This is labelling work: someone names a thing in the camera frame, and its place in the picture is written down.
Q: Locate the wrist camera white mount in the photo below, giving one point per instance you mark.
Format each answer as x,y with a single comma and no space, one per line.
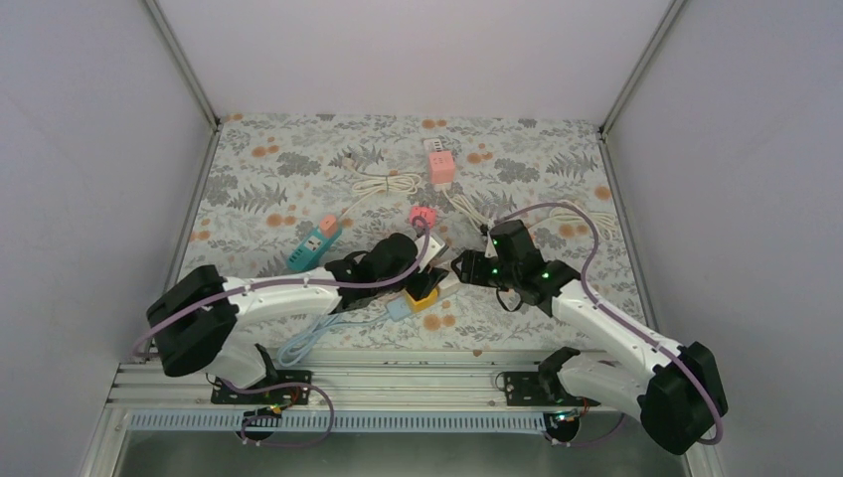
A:
430,248
490,247

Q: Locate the yellow cube socket adapter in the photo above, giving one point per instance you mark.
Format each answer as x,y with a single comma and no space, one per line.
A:
417,305

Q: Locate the aluminium rail base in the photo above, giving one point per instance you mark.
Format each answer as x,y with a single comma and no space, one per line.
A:
355,380

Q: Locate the left aluminium corner post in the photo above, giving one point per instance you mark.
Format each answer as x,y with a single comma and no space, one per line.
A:
177,53

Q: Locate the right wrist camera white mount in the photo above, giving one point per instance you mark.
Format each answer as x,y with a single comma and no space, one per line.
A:
490,247

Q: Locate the salmon plug on teal strip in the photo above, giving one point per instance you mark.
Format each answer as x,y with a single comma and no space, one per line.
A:
329,226

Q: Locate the pink plug adapter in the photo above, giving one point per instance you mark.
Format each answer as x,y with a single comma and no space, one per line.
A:
422,216

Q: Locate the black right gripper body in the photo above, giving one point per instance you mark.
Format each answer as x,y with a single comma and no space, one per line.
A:
478,276

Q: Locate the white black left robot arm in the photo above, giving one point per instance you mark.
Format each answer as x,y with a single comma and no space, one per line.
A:
196,324

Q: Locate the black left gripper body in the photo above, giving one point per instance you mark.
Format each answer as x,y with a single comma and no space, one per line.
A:
420,290

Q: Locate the aluminium corner frame post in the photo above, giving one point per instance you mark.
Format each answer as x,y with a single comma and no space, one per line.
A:
650,51

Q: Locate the white cube socket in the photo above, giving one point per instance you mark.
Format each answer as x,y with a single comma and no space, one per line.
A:
449,285

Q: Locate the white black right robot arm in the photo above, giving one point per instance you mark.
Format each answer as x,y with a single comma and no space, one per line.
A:
674,391

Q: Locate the floral patterned table mat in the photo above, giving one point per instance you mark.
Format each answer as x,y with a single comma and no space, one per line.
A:
275,176

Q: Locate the blue power strip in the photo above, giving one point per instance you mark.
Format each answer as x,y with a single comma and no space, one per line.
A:
399,309

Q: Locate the teal power strip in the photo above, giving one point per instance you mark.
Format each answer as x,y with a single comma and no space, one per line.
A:
310,251

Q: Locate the pink cube socket adapter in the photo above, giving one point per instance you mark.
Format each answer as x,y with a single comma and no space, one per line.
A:
441,167

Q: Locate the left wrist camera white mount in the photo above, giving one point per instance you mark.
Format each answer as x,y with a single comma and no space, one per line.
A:
430,248

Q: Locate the white power strip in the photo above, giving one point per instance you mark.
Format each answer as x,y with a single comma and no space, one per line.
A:
432,145

